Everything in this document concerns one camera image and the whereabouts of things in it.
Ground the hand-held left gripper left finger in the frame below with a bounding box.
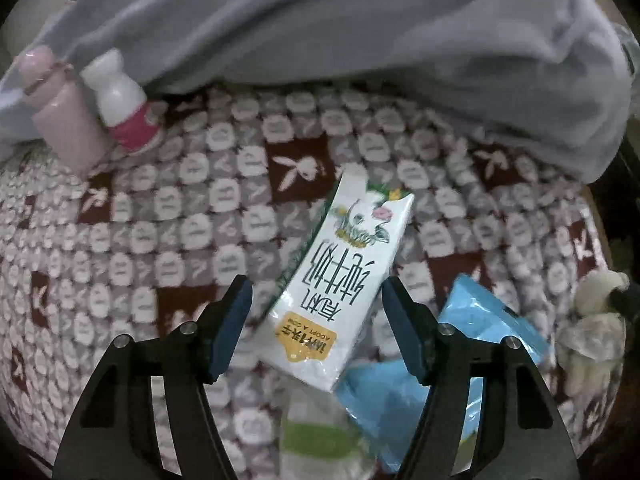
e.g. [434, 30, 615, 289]
[51, 275, 253, 480]

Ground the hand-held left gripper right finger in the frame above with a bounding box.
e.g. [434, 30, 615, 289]
[382, 276, 581, 480]

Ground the white milk carton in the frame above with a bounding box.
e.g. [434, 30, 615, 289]
[256, 164, 417, 393]

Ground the light blue plastic packet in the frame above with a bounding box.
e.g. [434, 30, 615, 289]
[334, 274, 550, 476]

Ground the printed fleece blanket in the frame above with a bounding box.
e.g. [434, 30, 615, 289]
[0, 82, 621, 480]

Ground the white bottle pink label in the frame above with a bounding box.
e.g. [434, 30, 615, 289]
[80, 49, 163, 156]

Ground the grey-blue duvet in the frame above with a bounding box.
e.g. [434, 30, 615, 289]
[0, 0, 640, 186]

